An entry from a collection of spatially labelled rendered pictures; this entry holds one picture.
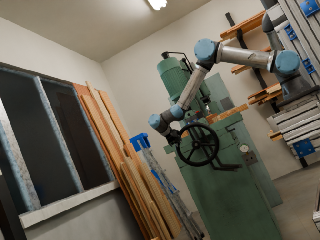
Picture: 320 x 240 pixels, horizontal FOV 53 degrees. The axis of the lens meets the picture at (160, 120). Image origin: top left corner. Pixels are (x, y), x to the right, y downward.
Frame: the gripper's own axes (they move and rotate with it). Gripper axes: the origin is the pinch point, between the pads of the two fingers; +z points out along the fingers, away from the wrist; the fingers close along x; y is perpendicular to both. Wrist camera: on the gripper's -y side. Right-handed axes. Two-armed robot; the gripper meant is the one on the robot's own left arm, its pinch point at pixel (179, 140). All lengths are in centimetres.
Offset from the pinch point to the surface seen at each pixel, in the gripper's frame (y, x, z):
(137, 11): -247, -1, 66
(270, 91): -114, 83, 179
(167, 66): -64, 14, 1
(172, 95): -46.6, 5.8, 12.1
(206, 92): -52, 27, 37
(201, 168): 8.4, -1.9, 31.9
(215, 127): -9.1, 21.8, 22.5
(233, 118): -8.3, 35.6, 23.2
